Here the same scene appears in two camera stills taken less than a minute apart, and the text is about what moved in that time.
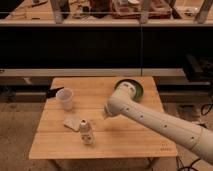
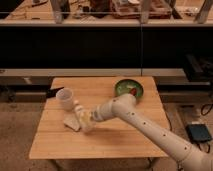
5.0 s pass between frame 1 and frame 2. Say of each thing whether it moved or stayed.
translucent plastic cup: stayed
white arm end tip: moved
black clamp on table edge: stayed
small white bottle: moved
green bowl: stayed
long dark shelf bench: stayed
